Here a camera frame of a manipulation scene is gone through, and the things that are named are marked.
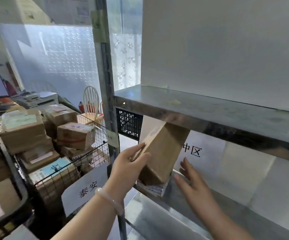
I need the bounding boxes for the white printer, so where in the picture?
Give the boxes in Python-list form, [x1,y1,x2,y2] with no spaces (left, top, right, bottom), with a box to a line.
[14,91,60,110]

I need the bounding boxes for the black wire basket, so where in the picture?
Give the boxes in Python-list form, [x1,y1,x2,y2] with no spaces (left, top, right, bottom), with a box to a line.
[14,113,110,223]

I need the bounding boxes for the white wooden chair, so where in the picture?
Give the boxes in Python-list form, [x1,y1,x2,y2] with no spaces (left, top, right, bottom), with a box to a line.
[28,81,58,93]
[77,85,105,125]

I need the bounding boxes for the box with orange stripe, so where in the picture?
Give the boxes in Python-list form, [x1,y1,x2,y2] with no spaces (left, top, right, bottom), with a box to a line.
[57,122,96,151]

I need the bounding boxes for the oval-marked long cardboard box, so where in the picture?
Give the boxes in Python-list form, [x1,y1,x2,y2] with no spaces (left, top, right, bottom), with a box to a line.
[130,121,191,187]

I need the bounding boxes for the frosted glass partition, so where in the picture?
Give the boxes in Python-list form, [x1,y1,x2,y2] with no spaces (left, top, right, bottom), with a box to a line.
[0,0,144,108]

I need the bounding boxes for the dark green cloth bag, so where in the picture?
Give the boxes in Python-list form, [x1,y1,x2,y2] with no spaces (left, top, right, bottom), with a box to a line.
[59,95,81,113]

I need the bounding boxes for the wrinkled glossy brown cardboard box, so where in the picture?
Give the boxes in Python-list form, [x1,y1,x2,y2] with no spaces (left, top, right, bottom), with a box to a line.
[0,110,48,154]

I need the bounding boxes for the person's right forearm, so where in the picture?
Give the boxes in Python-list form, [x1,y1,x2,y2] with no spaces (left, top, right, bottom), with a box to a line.
[197,197,255,240]

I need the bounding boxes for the pasted newspaper sheets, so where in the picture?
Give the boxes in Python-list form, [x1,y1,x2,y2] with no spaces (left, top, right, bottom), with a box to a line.
[0,0,95,25]

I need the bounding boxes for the white paper sign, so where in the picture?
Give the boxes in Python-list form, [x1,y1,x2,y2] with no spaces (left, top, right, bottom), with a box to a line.
[139,116,226,188]

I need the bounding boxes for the red cabinet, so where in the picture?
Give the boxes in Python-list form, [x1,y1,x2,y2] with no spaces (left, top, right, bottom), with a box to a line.
[3,62,23,97]

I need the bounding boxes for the person's left hand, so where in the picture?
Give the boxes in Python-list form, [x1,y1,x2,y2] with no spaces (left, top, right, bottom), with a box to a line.
[104,142,152,205]

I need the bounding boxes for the person's right hand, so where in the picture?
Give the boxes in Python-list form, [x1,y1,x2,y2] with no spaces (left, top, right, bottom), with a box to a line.
[173,157,218,213]

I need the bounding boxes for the metal shelving rack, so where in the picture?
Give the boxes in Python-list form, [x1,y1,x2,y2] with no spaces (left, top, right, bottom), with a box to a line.
[90,0,289,240]

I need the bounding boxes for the box with white label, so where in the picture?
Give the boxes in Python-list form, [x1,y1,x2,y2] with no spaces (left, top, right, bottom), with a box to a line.
[60,146,94,168]

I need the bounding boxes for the person's left forearm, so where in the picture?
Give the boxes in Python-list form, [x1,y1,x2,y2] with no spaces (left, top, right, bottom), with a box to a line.
[50,197,120,240]

